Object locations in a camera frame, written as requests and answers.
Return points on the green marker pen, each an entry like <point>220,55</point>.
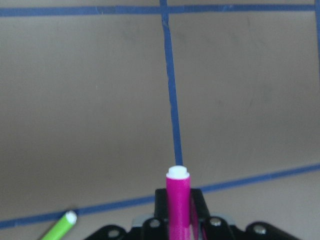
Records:
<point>61,227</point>

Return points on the pink marker pen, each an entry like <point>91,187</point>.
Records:
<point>178,188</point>

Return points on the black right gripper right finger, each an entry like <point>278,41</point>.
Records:
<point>199,211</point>

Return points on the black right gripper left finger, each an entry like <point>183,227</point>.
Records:
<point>161,205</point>

